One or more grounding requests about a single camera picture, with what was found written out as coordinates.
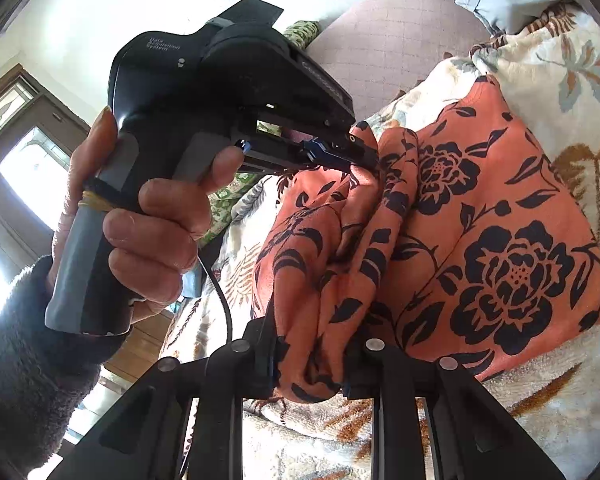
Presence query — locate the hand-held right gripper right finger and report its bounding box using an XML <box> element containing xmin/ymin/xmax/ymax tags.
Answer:
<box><xmin>342</xmin><ymin>336</ymin><xmax>566</xmax><ymax>480</ymax></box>

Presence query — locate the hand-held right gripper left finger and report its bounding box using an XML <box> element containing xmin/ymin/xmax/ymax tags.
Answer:
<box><xmin>47</xmin><ymin>305</ymin><xmax>293</xmax><ymax>480</ymax></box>

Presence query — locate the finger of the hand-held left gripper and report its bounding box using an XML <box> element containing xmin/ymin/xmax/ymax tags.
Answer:
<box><xmin>230</xmin><ymin>136</ymin><xmax>363</xmax><ymax>177</ymax></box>
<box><xmin>240</xmin><ymin>108</ymin><xmax>379</xmax><ymax>162</ymax></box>

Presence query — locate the orange floral garment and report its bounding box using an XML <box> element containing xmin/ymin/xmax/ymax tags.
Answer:
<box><xmin>254</xmin><ymin>77</ymin><xmax>600</xmax><ymax>404</ymax></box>

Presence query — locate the person's left forearm dark sleeve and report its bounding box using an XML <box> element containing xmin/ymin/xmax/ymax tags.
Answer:
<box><xmin>0</xmin><ymin>255</ymin><xmax>127</xmax><ymax>477</ymax></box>

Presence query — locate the person's left hand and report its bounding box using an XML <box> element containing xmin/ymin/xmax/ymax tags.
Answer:
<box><xmin>47</xmin><ymin>107</ymin><xmax>245</xmax><ymax>327</ymax></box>

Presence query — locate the pink quilted sheet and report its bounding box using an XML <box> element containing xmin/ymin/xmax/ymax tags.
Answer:
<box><xmin>307</xmin><ymin>0</ymin><xmax>497</xmax><ymax>122</ymax></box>

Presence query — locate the brown wooden cabinet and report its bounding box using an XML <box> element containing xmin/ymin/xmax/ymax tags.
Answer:
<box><xmin>100</xmin><ymin>310</ymin><xmax>177</xmax><ymax>392</ymax></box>

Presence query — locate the dark wooden glazed door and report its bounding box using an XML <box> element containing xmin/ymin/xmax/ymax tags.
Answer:
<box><xmin>0</xmin><ymin>64</ymin><xmax>92</xmax><ymax>281</ymax></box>

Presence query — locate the black cable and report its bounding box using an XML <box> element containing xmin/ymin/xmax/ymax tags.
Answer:
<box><xmin>177</xmin><ymin>252</ymin><xmax>234</xmax><ymax>479</ymax></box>

